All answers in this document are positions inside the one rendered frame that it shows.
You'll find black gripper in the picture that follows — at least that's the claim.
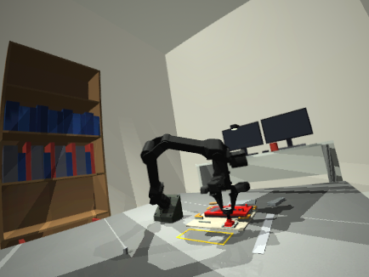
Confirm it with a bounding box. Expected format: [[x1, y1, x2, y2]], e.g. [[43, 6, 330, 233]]
[[201, 169, 250, 212]]

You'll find white flat bar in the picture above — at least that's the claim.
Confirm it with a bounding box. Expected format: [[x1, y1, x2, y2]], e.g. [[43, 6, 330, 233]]
[[252, 214, 275, 254]]

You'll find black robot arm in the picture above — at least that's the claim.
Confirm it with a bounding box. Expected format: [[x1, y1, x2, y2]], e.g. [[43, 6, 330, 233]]
[[141, 133, 247, 210]]

